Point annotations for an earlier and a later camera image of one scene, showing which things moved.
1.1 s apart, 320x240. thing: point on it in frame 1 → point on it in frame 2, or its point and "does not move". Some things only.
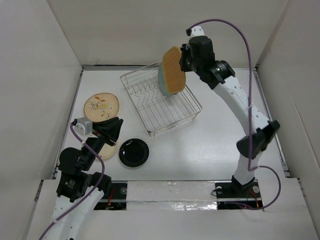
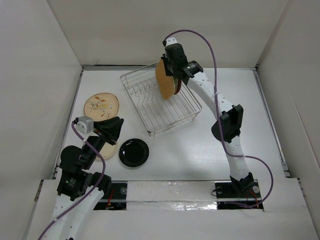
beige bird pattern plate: [101, 107] does not move
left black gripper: [110, 127] does not move
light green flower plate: [162, 82] → [176, 84]
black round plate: [133, 152] does not move
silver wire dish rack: [161, 113] does not move
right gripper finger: [184, 62] → [168, 67]
